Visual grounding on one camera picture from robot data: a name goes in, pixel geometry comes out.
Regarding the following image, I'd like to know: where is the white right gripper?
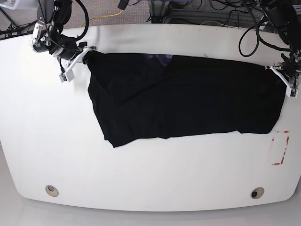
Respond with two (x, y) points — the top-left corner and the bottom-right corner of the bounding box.
(57, 42), (97, 73)

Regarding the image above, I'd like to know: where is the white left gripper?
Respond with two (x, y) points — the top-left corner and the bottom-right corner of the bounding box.
(265, 62), (301, 91)

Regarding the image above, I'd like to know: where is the black T-shirt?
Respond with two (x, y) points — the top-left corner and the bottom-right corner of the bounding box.
(84, 51), (286, 147)

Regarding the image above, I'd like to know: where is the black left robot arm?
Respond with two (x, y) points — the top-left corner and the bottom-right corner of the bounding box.
(238, 0), (301, 97)

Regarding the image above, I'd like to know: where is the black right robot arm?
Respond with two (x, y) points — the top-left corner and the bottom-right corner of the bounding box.
(31, 0), (97, 76)

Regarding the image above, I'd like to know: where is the red tape marking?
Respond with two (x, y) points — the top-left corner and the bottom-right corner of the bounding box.
(270, 130), (290, 165)

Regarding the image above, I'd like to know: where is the right table grommet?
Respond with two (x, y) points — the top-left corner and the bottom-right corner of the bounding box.
(250, 187), (264, 199)

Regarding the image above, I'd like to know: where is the table grommet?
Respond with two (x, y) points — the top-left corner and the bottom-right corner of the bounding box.
(45, 185), (59, 197)
(250, 187), (264, 199)

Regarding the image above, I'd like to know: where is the left table grommet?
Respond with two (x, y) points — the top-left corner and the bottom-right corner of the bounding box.
(45, 185), (59, 197)

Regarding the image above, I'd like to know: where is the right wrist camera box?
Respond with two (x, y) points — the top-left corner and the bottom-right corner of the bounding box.
(59, 70), (74, 82)

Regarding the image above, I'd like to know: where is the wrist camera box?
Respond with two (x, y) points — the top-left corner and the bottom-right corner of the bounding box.
(285, 87), (299, 97)
(59, 70), (74, 82)

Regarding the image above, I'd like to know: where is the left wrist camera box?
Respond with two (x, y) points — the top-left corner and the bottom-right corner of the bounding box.
(285, 87), (299, 97)

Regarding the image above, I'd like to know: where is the yellow cable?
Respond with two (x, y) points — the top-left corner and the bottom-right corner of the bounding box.
(81, 8), (124, 28)

